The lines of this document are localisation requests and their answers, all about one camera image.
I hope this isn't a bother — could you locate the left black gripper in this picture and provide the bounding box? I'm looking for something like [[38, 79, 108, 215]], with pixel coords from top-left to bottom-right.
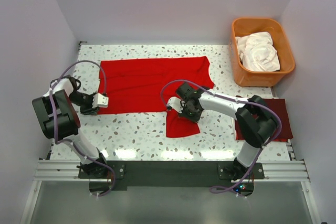
[[69, 91, 100, 115]]

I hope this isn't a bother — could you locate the bright red t shirt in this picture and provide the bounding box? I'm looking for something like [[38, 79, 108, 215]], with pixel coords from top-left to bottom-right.
[[97, 55, 215, 138]]

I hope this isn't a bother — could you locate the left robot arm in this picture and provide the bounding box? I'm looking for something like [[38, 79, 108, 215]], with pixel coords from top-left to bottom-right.
[[32, 75, 109, 178]]

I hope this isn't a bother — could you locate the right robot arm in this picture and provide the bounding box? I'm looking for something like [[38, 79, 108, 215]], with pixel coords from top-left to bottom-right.
[[167, 82, 281, 180]]

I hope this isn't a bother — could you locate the white folded t shirt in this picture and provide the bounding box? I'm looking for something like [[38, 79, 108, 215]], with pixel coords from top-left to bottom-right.
[[231, 118, 237, 140]]

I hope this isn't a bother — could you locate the orange plastic basket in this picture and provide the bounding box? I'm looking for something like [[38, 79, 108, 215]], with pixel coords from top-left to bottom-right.
[[228, 17, 295, 87]]

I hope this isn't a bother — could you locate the white crumpled t shirt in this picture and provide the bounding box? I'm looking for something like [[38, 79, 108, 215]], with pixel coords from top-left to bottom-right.
[[235, 31, 280, 72]]

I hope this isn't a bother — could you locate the dark red folded t shirt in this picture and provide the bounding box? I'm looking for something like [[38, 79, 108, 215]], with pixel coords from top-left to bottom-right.
[[234, 95, 293, 148]]

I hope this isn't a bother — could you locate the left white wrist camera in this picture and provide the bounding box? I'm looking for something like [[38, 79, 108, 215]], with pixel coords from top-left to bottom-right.
[[92, 93, 109, 108]]

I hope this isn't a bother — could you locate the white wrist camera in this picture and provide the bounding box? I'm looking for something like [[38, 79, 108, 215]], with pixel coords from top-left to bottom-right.
[[92, 93, 109, 108], [166, 97, 185, 113]]

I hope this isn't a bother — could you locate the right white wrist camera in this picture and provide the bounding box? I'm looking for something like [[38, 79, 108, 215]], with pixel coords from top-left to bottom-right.
[[166, 97, 185, 113]]

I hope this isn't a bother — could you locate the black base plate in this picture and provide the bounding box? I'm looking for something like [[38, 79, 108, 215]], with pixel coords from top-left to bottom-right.
[[78, 161, 265, 195]]

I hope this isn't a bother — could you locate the aluminium rail frame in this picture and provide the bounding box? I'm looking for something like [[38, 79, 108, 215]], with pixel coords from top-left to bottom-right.
[[22, 140, 322, 223]]

